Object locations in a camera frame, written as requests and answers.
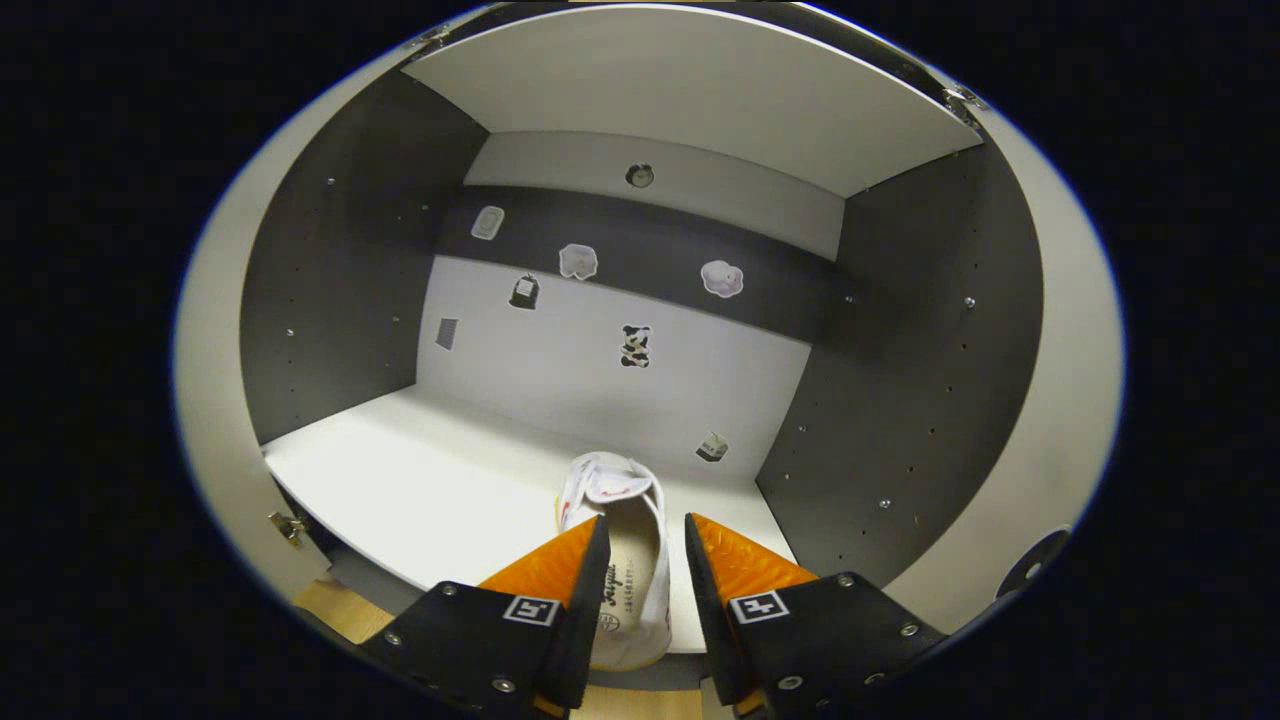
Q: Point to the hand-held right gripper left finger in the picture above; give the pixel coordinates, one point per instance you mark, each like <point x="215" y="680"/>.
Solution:
<point x="585" y="640"/>

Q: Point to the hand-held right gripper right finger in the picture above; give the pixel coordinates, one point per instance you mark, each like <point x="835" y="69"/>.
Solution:
<point x="712" y="640"/>

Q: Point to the white shoe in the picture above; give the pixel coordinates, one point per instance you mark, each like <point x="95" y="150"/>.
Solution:
<point x="635" y="560"/>

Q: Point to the white shoe cabinet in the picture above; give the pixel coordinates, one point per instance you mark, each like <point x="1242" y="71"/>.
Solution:
<point x="450" y="480"/>

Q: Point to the cabinet door with headphones sticker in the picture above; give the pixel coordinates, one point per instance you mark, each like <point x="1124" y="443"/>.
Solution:
<point x="1070" y="400"/>

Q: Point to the cabinet door with camera sticker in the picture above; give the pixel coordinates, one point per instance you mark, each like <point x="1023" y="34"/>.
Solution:
<point x="205" y="400"/>

